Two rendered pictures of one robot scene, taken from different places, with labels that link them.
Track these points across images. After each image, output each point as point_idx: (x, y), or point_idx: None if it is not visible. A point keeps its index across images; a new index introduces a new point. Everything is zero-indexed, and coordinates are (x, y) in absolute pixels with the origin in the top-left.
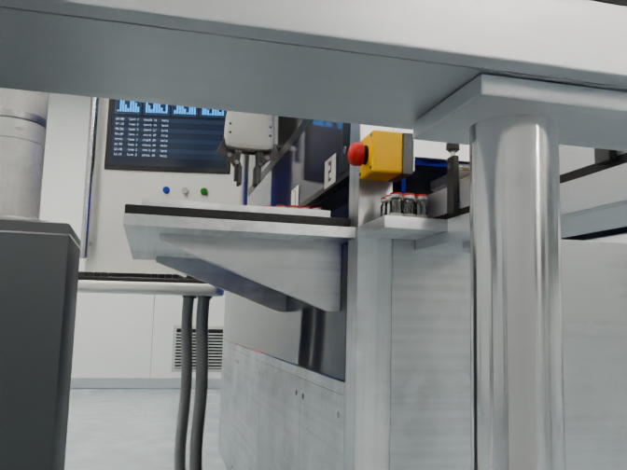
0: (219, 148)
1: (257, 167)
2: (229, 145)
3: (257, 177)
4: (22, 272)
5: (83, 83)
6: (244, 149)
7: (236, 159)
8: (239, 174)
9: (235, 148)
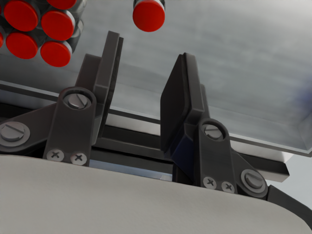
0: (309, 223)
1: (99, 80)
2: (297, 216)
3: (105, 46)
4: None
5: None
6: (181, 183)
7: (215, 142)
8: (195, 74)
9: (242, 195)
